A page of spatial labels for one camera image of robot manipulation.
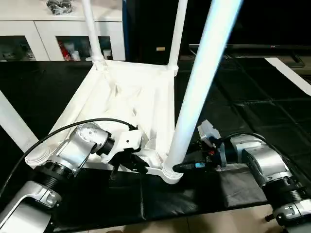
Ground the white plastic table leg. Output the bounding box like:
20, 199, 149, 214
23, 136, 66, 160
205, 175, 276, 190
168, 0, 189, 71
0, 90, 39, 152
80, 0, 106, 68
164, 0, 243, 175

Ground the black work mat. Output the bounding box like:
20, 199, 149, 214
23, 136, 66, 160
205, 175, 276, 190
0, 56, 311, 226

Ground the white flat strip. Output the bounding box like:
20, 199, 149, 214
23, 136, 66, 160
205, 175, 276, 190
265, 57, 311, 95

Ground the white glass-door cabinet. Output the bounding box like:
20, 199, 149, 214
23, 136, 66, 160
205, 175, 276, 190
0, 0, 126, 62

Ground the grey crumpled object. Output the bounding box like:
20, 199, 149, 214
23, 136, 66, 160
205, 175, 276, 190
46, 0, 73, 14

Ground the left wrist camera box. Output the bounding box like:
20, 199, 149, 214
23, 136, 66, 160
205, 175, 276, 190
101, 127, 144, 158

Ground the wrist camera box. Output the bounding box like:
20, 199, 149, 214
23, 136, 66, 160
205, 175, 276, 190
197, 120, 222, 146
101, 127, 144, 158

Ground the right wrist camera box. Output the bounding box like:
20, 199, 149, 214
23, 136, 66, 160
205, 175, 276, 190
197, 120, 222, 146

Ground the dark long rail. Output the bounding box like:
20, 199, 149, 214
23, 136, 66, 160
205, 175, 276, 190
189, 44, 311, 51

